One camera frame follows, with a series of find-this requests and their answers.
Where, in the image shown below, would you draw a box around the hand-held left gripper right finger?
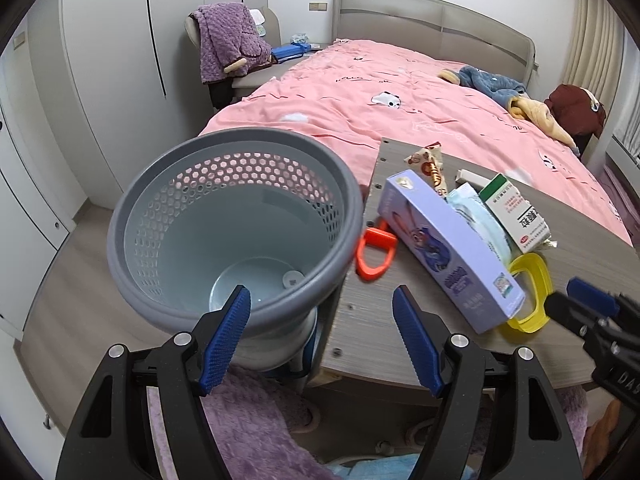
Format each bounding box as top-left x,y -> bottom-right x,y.
391,285 -> 583,480

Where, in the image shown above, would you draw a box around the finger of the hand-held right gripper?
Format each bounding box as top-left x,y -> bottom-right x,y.
545,291 -> 609,347
566,276 -> 640,332

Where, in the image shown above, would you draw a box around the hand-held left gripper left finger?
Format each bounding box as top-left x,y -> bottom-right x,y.
55,285 -> 252,480

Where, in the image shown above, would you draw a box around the orange plastic clip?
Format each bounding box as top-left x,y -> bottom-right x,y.
354,217 -> 398,282

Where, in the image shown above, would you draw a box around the purple cartoon carton box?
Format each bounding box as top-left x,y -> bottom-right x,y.
376,170 -> 527,335

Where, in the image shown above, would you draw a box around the grey perforated plastic basket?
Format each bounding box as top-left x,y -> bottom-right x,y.
106,128 -> 364,373

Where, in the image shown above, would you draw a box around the green and white medicine box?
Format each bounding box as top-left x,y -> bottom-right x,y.
477,173 -> 552,254

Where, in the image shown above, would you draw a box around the blue face mask pack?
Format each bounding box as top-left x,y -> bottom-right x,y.
445,182 -> 516,266

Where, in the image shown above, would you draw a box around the person's right forearm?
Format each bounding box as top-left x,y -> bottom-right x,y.
584,400 -> 636,467

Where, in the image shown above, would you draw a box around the small wooden table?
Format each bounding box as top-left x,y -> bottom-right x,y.
306,137 -> 640,407

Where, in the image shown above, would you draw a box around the purple fluffy rug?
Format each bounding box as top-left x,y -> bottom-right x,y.
145,364 -> 343,480

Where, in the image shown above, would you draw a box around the small white box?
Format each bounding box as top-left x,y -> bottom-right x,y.
454,168 -> 488,187

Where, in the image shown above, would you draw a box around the red and beige snack wrapper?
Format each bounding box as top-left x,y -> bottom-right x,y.
403,141 -> 449,197

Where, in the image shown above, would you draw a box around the yellow fleece garment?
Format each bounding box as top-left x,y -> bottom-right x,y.
507,95 -> 577,149

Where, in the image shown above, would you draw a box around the maroon garment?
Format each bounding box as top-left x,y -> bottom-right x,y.
544,83 -> 607,137

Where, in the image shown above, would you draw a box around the dark trousers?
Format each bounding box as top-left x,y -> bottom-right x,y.
207,79 -> 234,109

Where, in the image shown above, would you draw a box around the pink printed blanket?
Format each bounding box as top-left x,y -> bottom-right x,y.
197,39 -> 636,251

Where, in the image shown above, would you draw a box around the white closet doors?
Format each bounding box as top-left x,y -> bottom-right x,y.
0,30 -> 87,343

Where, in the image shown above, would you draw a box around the beige curtain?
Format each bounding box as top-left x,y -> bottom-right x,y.
569,0 -> 632,111

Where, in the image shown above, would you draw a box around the beige chair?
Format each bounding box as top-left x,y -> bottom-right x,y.
185,5 -> 307,107

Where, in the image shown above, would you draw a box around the white wardrobe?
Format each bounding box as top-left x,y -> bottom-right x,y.
59,0 -> 248,211

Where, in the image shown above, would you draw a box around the blue flat box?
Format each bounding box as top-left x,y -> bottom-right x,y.
270,42 -> 322,64

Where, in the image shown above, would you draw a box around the purple fleece robe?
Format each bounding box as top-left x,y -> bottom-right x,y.
192,2 -> 277,84

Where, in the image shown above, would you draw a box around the beige padded headboard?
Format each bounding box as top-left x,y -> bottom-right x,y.
332,0 -> 539,92

